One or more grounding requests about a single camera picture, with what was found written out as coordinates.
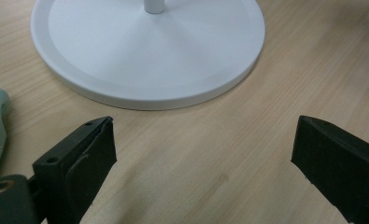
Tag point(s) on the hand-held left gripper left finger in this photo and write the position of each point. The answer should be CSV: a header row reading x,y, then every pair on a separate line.
x,y
79,168

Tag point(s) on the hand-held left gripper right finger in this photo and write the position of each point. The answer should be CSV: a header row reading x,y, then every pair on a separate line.
x,y
337,161

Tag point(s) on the white round stand base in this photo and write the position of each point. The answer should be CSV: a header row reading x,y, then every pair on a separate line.
x,y
148,56

